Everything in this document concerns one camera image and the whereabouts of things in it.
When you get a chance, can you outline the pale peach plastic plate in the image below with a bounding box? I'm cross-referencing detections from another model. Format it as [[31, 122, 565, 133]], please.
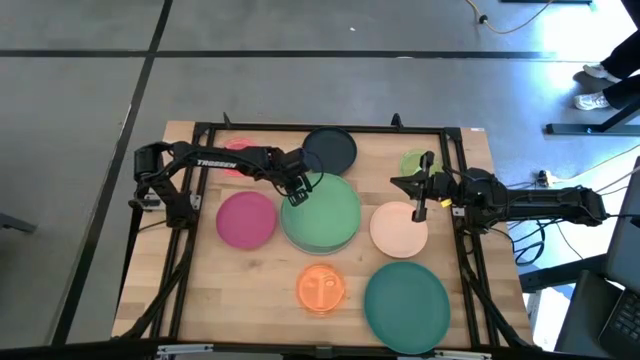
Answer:
[[369, 201, 430, 260]]

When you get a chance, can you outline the dark furniture leg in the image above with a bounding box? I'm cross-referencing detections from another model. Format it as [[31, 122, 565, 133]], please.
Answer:
[[0, 212, 39, 236]]

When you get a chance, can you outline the black desk foot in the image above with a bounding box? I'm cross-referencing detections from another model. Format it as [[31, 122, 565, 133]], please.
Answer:
[[544, 97, 640, 137], [518, 252, 609, 295]]

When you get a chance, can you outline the grey laptop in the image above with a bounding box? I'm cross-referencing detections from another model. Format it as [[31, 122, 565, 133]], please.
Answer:
[[597, 156, 640, 360]]

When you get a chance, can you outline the green large plastic plate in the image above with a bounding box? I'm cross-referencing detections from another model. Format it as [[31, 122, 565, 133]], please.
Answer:
[[279, 172, 362, 250]]

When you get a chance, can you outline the yellow floor cable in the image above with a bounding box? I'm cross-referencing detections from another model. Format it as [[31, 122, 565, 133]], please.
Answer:
[[464, 0, 556, 36]]

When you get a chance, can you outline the red translucent small plate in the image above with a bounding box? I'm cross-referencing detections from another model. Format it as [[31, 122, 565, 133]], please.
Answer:
[[222, 137, 261, 179]]

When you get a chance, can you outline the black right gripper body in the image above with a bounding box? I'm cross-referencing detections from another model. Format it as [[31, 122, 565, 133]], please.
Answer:
[[427, 169, 467, 211]]

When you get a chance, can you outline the dark plastic plate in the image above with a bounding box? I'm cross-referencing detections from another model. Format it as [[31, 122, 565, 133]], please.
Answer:
[[301, 126, 359, 176]]

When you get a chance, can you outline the magenta plastic plate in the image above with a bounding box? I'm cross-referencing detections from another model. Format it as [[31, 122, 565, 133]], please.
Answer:
[[215, 191, 278, 251]]

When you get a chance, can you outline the person's shoe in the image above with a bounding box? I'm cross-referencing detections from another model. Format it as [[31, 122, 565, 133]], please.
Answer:
[[582, 63, 622, 84], [573, 91, 612, 112]]

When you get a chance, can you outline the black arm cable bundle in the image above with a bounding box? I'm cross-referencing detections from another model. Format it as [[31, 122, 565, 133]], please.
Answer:
[[509, 218, 554, 267]]

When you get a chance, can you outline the black aluminium table frame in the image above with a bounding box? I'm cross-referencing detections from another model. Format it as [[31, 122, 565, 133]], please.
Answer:
[[112, 112, 539, 360]]

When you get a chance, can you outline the person's leg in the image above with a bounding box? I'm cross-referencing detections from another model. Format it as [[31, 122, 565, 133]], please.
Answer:
[[599, 27, 640, 81], [602, 74, 640, 111]]

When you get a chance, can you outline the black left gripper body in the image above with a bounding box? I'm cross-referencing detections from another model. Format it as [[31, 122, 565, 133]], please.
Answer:
[[264, 147, 314, 191]]

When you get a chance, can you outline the light green translucent small plate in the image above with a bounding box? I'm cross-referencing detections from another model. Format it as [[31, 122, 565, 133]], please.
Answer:
[[399, 148, 444, 179]]

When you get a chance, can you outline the teal large plastic plate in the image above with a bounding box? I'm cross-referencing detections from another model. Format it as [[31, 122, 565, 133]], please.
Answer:
[[363, 261, 452, 356]]

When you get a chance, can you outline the orange translucent face plate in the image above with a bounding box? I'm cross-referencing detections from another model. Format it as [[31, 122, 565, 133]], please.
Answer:
[[295, 263, 347, 316]]

